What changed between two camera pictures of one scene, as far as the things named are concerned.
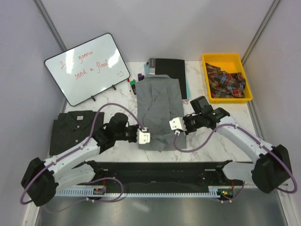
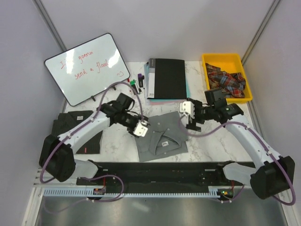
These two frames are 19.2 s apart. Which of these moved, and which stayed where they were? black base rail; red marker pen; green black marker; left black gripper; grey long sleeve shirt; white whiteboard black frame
Moved: grey long sleeve shirt; left black gripper
Stayed: green black marker; red marker pen; white whiteboard black frame; black base rail
